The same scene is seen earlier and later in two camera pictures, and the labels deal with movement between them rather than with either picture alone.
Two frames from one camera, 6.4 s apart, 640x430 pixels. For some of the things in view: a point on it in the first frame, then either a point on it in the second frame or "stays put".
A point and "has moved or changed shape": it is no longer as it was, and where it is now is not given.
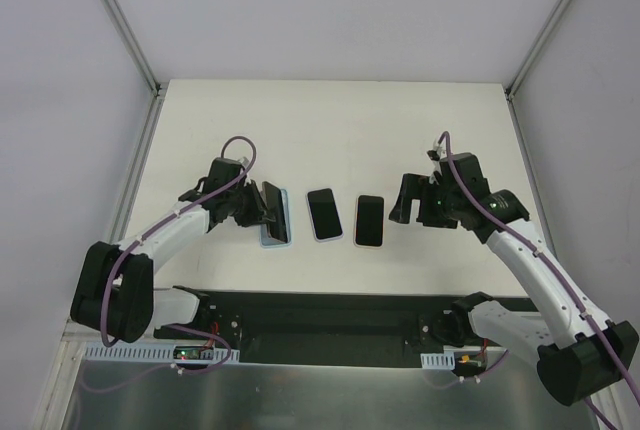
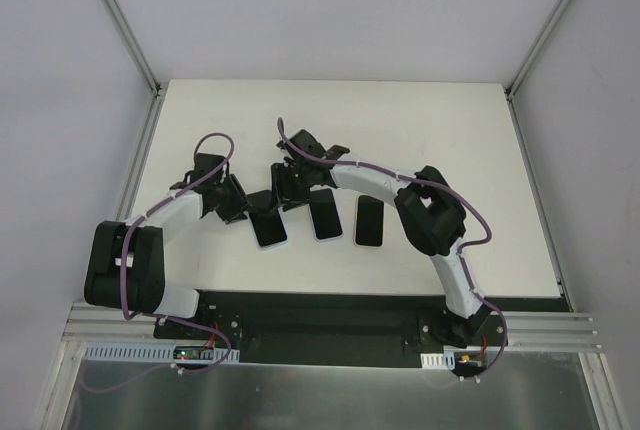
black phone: x=272 y=201 has moved or changed shape
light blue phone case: x=268 y=241 has moved or changed shape
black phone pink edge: x=369 y=220 stays put
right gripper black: x=426 y=205 → x=280 y=185
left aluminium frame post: x=119 y=17 stays put
